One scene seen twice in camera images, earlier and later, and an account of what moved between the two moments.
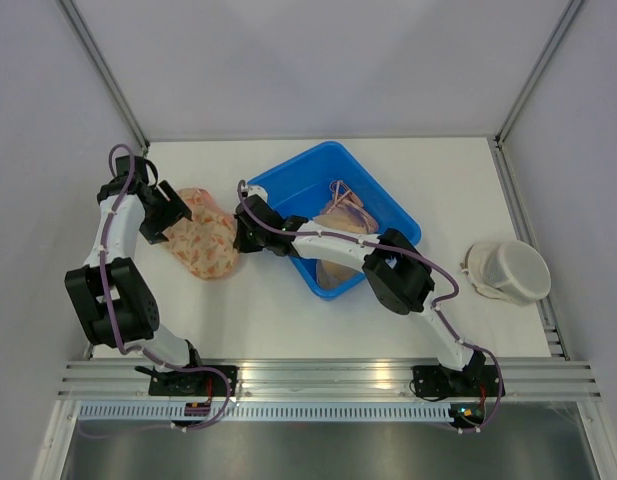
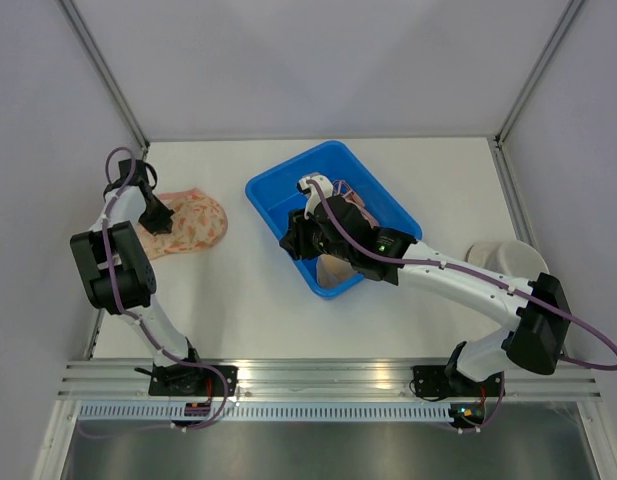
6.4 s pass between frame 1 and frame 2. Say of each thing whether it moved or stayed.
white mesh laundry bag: stayed
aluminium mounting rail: stayed
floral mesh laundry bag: moved
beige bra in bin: stayed
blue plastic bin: stayed
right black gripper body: moved
